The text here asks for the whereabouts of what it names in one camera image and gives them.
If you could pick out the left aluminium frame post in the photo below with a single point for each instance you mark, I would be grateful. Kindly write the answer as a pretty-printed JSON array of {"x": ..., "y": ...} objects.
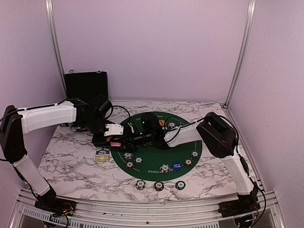
[{"x": 53, "y": 32}]

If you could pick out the red back card deck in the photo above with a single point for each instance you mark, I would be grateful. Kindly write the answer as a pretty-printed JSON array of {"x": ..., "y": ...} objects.
[{"x": 115, "y": 141}]

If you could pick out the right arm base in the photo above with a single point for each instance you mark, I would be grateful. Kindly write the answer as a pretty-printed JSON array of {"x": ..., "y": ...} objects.
[{"x": 244, "y": 204}]

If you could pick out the blue gold card box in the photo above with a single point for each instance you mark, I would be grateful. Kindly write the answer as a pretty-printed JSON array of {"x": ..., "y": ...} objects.
[{"x": 102, "y": 154}]

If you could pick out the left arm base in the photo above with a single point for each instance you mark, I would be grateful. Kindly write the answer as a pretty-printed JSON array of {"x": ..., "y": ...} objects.
[{"x": 50, "y": 202}]

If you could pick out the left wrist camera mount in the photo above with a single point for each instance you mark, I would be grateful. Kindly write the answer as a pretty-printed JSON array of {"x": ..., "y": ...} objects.
[{"x": 113, "y": 129}]

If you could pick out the orange big blind button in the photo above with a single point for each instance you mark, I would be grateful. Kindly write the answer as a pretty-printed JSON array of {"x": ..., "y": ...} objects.
[{"x": 162, "y": 122}]

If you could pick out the teal chip stack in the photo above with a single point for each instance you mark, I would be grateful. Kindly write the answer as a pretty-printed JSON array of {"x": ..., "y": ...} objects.
[{"x": 180, "y": 185}]

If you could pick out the right aluminium frame post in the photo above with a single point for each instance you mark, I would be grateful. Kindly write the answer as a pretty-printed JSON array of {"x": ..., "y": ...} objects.
[{"x": 243, "y": 48}]

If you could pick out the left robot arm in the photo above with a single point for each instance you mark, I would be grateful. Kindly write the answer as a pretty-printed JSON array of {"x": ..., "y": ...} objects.
[{"x": 18, "y": 122}]

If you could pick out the aluminium frame post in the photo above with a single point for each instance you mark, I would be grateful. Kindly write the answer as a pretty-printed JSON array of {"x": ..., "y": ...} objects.
[
  {"x": 243, "y": 48},
  {"x": 53, "y": 32}
]

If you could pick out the blue small blind button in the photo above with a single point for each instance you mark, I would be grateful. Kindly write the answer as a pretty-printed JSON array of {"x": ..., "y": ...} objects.
[{"x": 177, "y": 166}]

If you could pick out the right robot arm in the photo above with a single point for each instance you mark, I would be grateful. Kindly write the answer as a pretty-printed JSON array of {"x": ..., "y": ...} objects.
[{"x": 220, "y": 138}]

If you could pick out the aluminium front rail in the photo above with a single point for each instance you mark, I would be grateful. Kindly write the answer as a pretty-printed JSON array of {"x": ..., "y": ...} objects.
[{"x": 113, "y": 214}]

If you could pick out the blue white chip stack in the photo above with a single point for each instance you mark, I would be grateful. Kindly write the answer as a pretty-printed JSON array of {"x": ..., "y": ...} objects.
[{"x": 140, "y": 184}]

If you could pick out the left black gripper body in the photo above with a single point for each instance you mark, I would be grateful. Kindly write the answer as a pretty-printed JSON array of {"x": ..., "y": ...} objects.
[{"x": 93, "y": 126}]

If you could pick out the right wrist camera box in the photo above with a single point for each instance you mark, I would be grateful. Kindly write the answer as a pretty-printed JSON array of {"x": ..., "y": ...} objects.
[{"x": 151, "y": 125}]

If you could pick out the black poker chip case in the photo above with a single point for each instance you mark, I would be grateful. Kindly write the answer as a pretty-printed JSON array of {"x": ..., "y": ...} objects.
[{"x": 88, "y": 91}]

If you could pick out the brown chip stack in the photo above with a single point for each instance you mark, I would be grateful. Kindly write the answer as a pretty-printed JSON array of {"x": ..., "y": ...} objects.
[{"x": 159, "y": 186}]

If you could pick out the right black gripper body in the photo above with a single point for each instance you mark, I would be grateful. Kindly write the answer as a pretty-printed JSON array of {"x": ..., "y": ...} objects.
[{"x": 139, "y": 139}]

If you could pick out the round green poker mat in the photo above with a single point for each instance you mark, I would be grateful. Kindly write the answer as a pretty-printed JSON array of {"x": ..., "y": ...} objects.
[{"x": 153, "y": 158}]

